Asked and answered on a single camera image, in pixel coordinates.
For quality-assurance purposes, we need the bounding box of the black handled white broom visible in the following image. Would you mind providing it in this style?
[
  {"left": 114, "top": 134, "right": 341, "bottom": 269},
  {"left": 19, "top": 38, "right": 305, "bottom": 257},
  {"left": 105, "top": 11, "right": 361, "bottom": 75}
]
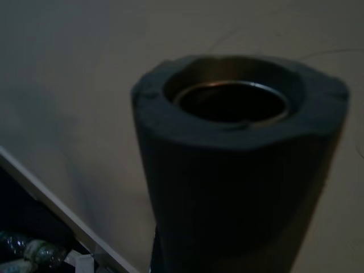
[{"left": 130, "top": 53, "right": 351, "bottom": 273}]

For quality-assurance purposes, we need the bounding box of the clear plastic bottle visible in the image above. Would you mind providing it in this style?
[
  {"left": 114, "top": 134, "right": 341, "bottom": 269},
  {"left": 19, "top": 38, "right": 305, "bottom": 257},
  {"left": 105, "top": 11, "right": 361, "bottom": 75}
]
[{"left": 0, "top": 229, "right": 68, "bottom": 273}]

